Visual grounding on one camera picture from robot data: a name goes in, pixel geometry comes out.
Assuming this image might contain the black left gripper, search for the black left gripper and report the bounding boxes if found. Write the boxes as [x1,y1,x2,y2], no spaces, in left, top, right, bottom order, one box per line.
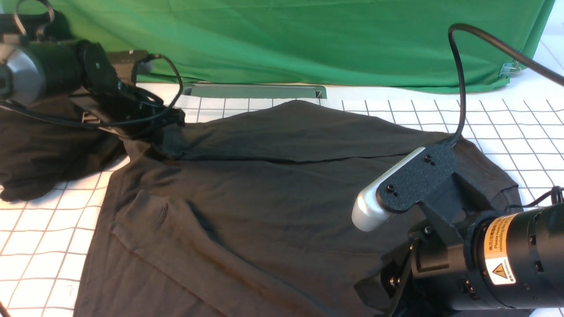
[70,85,185,141]

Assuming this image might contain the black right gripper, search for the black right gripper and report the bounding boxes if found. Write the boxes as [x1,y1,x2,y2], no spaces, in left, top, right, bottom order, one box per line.
[379,232,471,317]

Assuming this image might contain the gray long-sleeve top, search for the gray long-sleeve top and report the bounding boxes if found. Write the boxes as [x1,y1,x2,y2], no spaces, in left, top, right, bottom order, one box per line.
[73,100,523,317]

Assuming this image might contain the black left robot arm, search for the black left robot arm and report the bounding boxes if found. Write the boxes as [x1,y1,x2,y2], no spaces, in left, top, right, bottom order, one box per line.
[1,11,185,139]

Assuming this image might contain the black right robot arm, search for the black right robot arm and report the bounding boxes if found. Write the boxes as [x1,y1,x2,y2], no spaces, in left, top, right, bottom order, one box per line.
[380,203,563,317]

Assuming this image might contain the gray metal table slot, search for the gray metal table slot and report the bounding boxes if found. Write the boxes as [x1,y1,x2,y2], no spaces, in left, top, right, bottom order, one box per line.
[183,82,327,99]

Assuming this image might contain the black clothes pile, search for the black clothes pile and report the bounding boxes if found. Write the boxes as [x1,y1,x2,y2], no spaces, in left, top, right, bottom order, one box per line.
[0,110,125,202]

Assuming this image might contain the silver binder clip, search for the silver binder clip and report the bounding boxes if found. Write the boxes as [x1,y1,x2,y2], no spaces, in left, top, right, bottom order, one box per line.
[499,61,522,78]

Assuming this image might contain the green backdrop cloth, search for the green backdrop cloth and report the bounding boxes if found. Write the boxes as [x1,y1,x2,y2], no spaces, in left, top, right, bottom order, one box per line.
[46,0,554,94]

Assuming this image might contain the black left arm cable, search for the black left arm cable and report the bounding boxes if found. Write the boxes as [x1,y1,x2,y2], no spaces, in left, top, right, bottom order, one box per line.
[0,54,184,131]

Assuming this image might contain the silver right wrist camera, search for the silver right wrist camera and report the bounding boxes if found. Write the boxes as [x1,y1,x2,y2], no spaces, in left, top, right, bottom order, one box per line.
[351,142,492,232]

